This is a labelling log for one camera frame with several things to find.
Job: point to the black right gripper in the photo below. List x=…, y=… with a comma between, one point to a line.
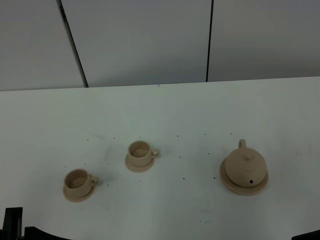
x=314, y=235

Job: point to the brown teacup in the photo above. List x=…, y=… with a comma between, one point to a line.
x=79, y=183
x=141, y=154

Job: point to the tan teapot saucer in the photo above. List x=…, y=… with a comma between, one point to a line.
x=240, y=190

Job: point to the brown teacup front left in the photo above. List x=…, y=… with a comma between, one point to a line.
x=79, y=183

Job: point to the tan saucer front left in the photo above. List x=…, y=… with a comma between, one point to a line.
x=78, y=199

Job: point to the brown teapot with lid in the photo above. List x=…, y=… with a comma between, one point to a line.
x=245, y=166

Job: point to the tan saucer near centre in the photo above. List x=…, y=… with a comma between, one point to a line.
x=137, y=169

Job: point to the brown teacup near centre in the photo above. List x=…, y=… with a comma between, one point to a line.
x=141, y=154

